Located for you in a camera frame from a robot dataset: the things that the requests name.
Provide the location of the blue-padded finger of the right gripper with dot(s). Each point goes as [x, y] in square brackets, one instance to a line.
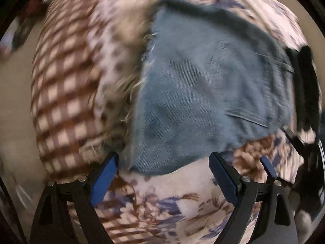
[268, 167]

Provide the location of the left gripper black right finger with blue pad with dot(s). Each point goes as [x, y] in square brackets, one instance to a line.
[275, 222]

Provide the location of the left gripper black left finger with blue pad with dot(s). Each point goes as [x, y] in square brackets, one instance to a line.
[52, 223]

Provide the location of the blue denim pants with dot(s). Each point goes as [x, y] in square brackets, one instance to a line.
[212, 81]

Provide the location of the floral fleece bed blanket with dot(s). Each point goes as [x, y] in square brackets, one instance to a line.
[85, 81]

